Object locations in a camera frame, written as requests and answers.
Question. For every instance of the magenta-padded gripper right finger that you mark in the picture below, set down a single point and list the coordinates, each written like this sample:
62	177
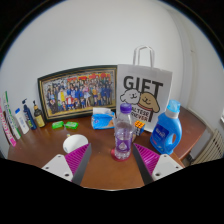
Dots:
165	166

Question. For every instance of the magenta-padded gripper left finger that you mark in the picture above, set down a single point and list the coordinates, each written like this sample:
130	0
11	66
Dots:
59	166

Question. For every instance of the clear purple-capped water bottle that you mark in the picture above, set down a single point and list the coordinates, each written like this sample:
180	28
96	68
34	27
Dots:
123	136

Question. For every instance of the blue patterned paper cup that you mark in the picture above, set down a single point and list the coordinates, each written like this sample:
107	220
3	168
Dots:
75	144

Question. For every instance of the blue detergent bottle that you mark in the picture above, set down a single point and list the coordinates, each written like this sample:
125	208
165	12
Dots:
165	133

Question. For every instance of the colourful puzzle cube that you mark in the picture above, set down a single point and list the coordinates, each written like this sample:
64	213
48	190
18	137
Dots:
140	127

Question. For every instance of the white radiator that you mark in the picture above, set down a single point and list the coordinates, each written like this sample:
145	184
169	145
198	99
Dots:
210	148

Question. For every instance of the amber pump bottle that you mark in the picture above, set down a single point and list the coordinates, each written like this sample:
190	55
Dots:
39	117

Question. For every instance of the dark blue pump bottle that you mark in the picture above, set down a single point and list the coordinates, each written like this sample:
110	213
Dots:
30	116

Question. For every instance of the white bottle with blue cap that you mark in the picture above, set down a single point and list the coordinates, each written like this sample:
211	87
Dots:
21	121

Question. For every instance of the blue tissue pack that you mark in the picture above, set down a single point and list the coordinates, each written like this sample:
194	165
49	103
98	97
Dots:
102	120

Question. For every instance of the green white shuttlecock tube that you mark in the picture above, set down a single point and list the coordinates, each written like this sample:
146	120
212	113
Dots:
11	116

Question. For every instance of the framed group photo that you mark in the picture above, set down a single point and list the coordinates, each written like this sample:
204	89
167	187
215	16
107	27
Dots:
76	91

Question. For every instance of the white paper gift bag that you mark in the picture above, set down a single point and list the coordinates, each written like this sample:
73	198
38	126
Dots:
146	86

